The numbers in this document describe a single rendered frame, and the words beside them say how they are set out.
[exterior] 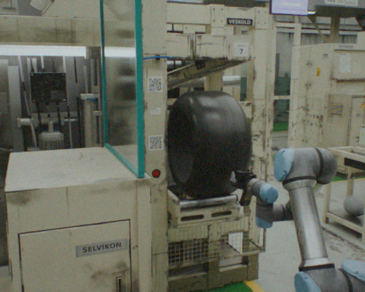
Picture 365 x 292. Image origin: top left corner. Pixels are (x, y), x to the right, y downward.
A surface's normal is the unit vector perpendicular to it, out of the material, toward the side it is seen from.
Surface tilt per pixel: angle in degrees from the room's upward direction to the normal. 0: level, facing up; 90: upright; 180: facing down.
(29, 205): 90
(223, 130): 67
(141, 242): 90
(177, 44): 90
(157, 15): 90
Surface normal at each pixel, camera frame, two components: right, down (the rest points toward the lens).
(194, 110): -0.47, -0.44
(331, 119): -0.94, 0.07
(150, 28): 0.36, 0.17
